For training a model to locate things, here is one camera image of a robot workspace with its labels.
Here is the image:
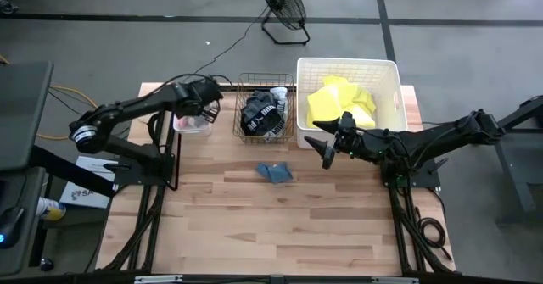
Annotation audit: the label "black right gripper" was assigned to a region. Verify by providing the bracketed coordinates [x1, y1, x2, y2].
[304, 111, 371, 170]

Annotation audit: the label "ribbed grey pink sock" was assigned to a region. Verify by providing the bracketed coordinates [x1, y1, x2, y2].
[175, 103, 221, 131]

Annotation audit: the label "yellow cloth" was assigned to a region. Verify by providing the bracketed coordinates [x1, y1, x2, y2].
[305, 75, 378, 131]

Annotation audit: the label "black wire basket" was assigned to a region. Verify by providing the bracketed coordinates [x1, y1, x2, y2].
[232, 72, 296, 146]

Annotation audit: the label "black Puma underwear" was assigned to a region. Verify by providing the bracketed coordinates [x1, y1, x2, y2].
[239, 100, 294, 141]

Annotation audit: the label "plain grey sock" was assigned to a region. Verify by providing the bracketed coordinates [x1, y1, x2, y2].
[270, 86, 291, 104]

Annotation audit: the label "small clear plastic bin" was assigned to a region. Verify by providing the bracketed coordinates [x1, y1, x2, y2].
[171, 110, 213, 138]

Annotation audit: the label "blue cloth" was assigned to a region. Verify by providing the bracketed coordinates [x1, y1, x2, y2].
[255, 161, 294, 186]

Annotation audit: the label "white plastic laundry basket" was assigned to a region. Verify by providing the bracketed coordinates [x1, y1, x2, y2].
[295, 56, 410, 150]

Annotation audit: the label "black floor fan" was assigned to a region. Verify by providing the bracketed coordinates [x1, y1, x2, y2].
[255, 0, 311, 47]

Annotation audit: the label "black desk support beam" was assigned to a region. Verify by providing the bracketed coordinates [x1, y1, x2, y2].
[27, 145, 119, 199]

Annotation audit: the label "white printed box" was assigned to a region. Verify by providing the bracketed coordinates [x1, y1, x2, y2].
[58, 155, 120, 210]

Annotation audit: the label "black desk top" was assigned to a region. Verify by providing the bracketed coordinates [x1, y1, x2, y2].
[0, 61, 55, 173]

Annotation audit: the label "yellow white can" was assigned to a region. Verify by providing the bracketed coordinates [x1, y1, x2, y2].
[35, 196, 68, 222]

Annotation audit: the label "black side stand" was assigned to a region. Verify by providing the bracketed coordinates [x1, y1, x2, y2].
[494, 95, 543, 226]

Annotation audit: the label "grey lower desk shelf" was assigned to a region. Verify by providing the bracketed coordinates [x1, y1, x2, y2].
[0, 167, 47, 276]

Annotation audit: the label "black computer mouse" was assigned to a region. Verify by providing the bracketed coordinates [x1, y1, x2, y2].
[0, 206, 25, 250]

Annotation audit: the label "black right frame rails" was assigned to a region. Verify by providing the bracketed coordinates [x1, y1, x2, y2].
[380, 159, 458, 275]

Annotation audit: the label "black frame rails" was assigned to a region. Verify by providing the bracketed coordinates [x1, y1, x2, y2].
[93, 109, 182, 273]
[380, 159, 458, 275]

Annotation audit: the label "black left frame rails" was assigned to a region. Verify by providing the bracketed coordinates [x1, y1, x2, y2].
[93, 109, 182, 273]

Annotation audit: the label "yellow cable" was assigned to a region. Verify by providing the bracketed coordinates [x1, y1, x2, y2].
[36, 84, 101, 142]

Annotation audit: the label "coiled black cable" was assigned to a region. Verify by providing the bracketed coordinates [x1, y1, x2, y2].
[414, 215, 454, 263]

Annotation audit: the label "silver metal bracket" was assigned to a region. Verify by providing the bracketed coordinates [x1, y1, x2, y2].
[133, 275, 184, 284]
[370, 276, 420, 284]

